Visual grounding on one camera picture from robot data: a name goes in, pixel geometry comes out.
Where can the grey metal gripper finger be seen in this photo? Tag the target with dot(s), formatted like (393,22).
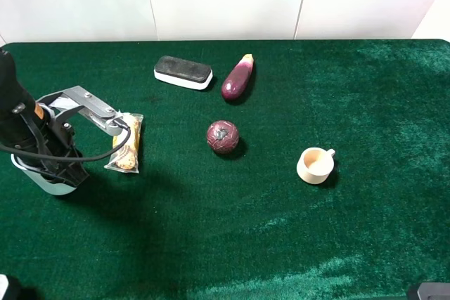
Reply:
(66,103)

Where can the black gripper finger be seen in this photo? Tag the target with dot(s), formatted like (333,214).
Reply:
(70,173)

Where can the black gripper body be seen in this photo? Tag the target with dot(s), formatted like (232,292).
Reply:
(29,127)

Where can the light teal cylindrical cup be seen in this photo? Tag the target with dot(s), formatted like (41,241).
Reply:
(56,189)

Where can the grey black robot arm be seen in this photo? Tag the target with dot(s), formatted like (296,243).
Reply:
(10,84)

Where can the wrapped biscuit packet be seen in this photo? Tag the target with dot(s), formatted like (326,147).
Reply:
(125,160)

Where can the black and white eraser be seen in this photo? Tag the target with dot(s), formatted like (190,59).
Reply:
(183,73)

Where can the dark red round ball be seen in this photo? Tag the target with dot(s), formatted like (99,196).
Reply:
(222,136)

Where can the purple toy eggplant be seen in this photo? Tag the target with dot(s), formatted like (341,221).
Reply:
(237,80)

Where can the green velvet tablecloth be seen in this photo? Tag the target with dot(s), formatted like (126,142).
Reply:
(196,224)

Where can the small wooden cup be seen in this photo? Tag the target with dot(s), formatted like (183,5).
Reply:
(315,165)

